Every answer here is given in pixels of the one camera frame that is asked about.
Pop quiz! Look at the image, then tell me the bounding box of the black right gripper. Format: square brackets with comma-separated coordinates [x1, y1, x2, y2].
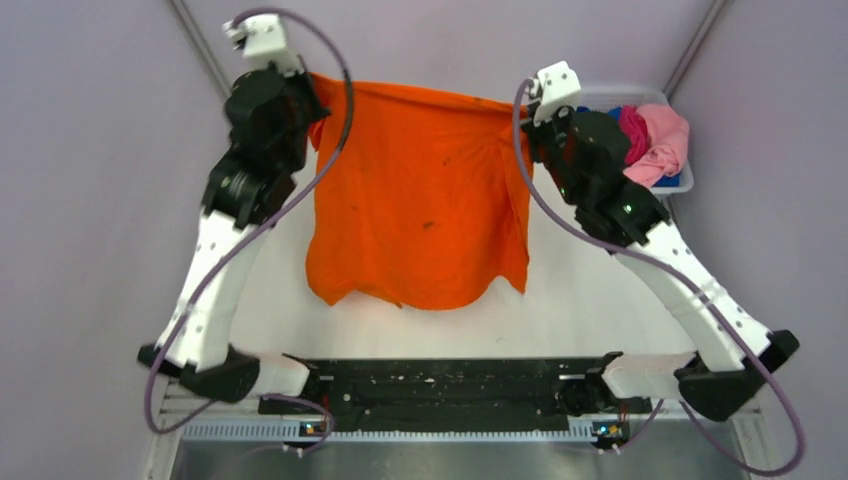
[519, 100, 585, 208]

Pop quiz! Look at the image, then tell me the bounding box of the orange t shirt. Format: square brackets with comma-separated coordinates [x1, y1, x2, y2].
[305, 76, 533, 310]

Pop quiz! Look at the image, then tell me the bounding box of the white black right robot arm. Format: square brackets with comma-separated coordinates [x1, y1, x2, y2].
[513, 106, 799, 422]

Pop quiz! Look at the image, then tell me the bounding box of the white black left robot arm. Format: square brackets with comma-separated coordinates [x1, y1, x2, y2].
[137, 67, 329, 414]

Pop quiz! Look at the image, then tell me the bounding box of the magenta t shirt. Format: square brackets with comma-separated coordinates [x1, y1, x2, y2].
[618, 106, 650, 166]

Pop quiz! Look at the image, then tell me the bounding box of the white plastic laundry basket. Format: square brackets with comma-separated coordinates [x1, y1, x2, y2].
[581, 86, 694, 199]

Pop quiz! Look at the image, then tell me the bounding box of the pink t shirt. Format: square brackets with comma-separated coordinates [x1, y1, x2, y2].
[622, 103, 691, 189]

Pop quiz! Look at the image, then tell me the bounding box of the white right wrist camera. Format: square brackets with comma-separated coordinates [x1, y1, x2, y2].
[526, 60, 582, 127]

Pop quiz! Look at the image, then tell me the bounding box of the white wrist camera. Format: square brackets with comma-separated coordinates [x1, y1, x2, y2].
[526, 60, 582, 127]
[222, 14, 306, 77]

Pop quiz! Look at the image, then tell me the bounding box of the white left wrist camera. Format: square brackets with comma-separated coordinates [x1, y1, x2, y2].
[222, 14, 306, 77]

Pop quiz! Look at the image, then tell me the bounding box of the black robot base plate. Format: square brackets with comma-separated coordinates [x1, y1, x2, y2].
[258, 355, 654, 435]

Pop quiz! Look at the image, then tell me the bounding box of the aluminium frame rail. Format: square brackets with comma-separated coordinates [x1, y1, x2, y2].
[142, 400, 781, 479]

